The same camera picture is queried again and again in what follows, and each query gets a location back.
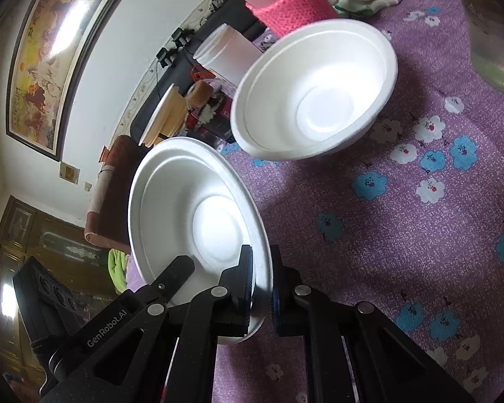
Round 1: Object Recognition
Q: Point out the framed horse painting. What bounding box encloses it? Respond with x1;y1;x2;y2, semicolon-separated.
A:
6;0;120;161

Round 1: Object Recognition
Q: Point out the brown armchair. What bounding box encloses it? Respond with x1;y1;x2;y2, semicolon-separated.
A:
84;135;148;254

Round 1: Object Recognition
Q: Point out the green cloth pile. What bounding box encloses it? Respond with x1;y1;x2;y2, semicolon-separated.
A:
107;249;129;294

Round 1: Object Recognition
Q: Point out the small yellow wall picture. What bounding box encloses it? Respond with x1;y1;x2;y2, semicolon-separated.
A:
60;162;80;185

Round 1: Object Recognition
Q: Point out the purple floral tablecloth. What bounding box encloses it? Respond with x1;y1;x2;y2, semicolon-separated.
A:
221;0;504;402

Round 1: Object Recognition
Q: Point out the white foam bowl back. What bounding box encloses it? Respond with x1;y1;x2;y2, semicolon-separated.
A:
230;19;398;161

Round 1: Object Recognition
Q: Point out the white foam bowl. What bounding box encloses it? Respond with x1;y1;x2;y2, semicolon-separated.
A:
230;19;398;161
128;137;273;338

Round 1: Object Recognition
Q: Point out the black leather sofa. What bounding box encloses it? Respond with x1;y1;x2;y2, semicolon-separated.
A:
129;0;266;142

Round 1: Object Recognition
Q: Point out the stack of beige paper bowls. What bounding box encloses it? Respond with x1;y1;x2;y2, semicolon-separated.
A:
139;84;187;147

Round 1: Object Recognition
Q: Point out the dark bottle with cork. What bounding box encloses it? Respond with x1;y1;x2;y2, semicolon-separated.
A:
184;80;226;130

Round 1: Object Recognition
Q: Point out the white plastic jar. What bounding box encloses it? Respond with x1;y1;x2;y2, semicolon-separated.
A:
193;24;262;86

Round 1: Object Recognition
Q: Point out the wooden glass door cabinet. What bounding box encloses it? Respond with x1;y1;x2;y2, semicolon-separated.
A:
0;196;117;402

